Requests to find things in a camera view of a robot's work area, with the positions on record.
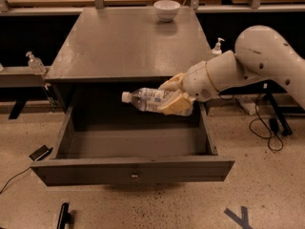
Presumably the grey ledge at left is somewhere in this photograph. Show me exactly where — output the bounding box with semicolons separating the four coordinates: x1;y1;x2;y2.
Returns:
0;67;50;88

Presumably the black cable at left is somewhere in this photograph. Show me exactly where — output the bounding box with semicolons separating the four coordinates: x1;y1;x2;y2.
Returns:
0;166;32;195

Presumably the white ceramic bowl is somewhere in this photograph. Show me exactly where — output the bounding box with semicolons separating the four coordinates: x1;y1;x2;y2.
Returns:
153;0;180;22

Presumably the black object at floor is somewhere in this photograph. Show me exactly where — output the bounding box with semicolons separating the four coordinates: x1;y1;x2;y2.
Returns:
56;202;71;229

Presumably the white pump dispenser bottle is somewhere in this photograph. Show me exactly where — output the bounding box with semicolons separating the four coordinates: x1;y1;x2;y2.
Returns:
212;37;224;55

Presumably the grey cabinet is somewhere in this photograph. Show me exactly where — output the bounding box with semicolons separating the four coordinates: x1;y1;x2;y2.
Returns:
46;7;213;108

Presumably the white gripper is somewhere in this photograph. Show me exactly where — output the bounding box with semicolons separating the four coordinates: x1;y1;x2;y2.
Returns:
159;61;218;115

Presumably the blue tape cross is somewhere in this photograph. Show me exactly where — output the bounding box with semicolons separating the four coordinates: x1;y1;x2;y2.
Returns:
224;206;254;229

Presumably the clear sanitizer pump bottle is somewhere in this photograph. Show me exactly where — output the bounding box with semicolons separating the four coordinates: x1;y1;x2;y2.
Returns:
26;52;47;75

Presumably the clear bottle with blue label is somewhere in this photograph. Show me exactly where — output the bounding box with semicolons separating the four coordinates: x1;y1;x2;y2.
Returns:
121;87;195;117

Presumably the black cable at right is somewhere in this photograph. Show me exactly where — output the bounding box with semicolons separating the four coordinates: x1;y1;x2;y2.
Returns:
248;93;285;154

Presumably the white paper on floor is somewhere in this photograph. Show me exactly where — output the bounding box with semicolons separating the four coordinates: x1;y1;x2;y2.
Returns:
236;96;257;115

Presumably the grey open top drawer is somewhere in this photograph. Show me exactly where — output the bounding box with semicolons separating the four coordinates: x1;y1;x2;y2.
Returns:
31;89;234;186

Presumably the black phone on floor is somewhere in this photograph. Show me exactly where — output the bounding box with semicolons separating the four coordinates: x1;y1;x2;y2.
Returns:
30;145;52;161

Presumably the black cable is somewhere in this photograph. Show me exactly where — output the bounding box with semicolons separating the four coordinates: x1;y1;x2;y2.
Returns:
248;93;285;154
0;166;32;195

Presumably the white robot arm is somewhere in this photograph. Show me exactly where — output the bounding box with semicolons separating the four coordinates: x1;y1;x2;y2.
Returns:
159;26;305;115

